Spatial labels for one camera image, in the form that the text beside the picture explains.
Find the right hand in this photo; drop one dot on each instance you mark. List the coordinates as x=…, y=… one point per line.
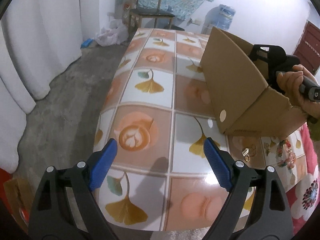
x=290, y=83

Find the wooden chair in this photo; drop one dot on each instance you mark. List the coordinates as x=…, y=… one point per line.
x=139, y=13

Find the blue water jug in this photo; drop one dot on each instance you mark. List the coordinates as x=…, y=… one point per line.
x=220, y=17

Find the small blue floor object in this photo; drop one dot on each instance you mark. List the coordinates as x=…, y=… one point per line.
x=86, y=43

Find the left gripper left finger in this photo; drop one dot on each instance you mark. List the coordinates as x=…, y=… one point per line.
x=51, y=216

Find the white plastic bag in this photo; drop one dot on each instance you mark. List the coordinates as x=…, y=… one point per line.
x=117, y=34

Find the white curtain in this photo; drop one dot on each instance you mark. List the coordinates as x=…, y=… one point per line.
x=39, y=40

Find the gold hoop earring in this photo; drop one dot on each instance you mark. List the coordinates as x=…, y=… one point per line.
x=247, y=158

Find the red cardboard floor box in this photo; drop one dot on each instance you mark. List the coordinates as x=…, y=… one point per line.
x=17, y=197

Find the pink floral blanket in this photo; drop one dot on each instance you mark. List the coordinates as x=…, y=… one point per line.
x=304, y=196

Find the dark red door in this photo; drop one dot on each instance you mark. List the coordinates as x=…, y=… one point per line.
x=308, y=48

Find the tile pattern table mat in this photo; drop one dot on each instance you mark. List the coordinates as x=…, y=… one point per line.
x=160, y=113

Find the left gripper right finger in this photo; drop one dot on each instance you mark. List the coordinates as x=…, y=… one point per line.
x=269, y=217

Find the brown cardboard box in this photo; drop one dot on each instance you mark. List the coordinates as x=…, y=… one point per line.
x=243, y=102

